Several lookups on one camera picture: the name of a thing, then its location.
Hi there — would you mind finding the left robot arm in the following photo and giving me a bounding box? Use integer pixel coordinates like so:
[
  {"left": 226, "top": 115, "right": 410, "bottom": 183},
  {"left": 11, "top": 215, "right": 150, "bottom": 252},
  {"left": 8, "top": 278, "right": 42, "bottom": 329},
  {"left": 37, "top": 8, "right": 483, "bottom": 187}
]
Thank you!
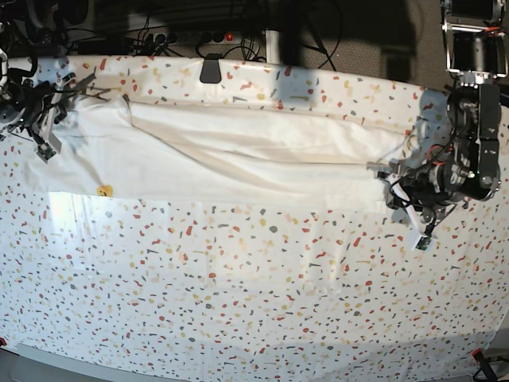
[{"left": 378, "top": 1, "right": 508, "bottom": 223}]

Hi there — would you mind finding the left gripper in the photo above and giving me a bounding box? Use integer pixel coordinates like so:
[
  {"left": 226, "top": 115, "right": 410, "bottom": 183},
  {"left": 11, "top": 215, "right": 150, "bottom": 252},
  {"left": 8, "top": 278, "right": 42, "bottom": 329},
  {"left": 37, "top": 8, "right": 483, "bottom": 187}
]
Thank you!
[{"left": 367, "top": 159, "right": 449, "bottom": 223}]

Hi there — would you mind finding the red clamp bottom right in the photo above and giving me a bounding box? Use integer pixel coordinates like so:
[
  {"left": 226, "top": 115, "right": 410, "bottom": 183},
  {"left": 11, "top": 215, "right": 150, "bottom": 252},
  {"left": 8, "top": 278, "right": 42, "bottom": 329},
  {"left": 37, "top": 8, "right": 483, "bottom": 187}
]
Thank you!
[{"left": 472, "top": 349, "right": 498, "bottom": 382}]

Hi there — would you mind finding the white printed T-shirt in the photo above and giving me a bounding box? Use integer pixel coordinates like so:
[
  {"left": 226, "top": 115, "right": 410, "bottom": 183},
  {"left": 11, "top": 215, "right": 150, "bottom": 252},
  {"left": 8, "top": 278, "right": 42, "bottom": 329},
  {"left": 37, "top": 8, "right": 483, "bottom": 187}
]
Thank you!
[{"left": 23, "top": 97, "right": 404, "bottom": 212}]

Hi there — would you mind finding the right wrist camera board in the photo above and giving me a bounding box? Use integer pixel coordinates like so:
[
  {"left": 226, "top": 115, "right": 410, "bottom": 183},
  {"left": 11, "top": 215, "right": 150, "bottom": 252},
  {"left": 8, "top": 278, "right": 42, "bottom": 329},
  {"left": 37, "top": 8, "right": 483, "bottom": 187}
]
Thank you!
[{"left": 37, "top": 142, "right": 61, "bottom": 163}]

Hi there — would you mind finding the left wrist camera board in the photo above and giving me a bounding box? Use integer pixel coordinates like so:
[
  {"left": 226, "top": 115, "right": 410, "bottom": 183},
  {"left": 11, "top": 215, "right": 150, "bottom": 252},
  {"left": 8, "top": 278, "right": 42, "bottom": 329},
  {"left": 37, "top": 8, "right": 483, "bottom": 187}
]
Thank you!
[{"left": 408, "top": 230, "right": 433, "bottom": 251}]

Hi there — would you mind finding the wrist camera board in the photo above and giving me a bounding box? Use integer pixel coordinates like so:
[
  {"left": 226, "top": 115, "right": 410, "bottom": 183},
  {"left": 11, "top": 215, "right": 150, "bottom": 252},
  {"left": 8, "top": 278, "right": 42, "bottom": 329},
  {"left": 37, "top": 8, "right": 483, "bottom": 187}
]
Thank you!
[
  {"left": 408, "top": 230, "right": 433, "bottom": 251},
  {"left": 37, "top": 142, "right": 61, "bottom": 163}
]

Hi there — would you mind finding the power strip with red switch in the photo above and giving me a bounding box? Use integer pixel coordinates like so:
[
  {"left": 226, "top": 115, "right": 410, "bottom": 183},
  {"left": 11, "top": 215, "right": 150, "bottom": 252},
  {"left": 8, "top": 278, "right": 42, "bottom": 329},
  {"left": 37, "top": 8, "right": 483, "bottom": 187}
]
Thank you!
[{"left": 169, "top": 31, "right": 243, "bottom": 45}]

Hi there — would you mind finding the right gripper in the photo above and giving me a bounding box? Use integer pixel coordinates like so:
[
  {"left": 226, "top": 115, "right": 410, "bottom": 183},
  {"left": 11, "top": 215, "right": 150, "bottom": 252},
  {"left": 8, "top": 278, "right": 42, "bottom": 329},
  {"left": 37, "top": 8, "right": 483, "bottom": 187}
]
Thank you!
[{"left": 7, "top": 70, "right": 111, "bottom": 139}]

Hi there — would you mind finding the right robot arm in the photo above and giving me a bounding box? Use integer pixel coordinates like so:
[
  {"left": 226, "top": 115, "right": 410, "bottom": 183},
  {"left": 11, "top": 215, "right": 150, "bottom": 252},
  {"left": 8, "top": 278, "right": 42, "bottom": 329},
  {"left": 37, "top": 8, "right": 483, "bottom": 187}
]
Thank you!
[{"left": 1, "top": 1, "right": 111, "bottom": 150}]

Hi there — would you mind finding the black table clamp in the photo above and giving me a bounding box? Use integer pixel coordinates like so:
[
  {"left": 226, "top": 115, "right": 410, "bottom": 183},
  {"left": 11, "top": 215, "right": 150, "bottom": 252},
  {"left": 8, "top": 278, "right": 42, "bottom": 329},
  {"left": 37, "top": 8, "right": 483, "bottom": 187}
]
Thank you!
[{"left": 200, "top": 53, "right": 223, "bottom": 84}]

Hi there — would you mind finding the terrazzo pattern tablecloth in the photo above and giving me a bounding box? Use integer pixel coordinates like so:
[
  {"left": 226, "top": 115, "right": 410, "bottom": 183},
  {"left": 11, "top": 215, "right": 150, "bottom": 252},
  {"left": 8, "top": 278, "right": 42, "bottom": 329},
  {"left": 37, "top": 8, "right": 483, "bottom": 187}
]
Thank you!
[{"left": 1, "top": 57, "right": 508, "bottom": 381}]

